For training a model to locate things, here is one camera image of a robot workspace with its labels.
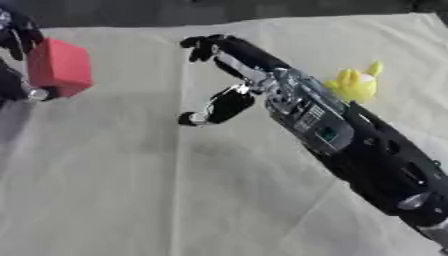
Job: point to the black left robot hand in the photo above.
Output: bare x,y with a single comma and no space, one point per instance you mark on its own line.
14,36

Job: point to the red block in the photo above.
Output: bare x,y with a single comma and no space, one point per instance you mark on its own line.
58,68

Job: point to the yellow soft toy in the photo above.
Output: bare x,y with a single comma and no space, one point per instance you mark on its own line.
354,84

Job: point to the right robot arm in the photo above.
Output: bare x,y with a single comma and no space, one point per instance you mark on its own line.
350,140

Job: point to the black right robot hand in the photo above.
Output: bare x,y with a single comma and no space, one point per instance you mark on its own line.
245,53

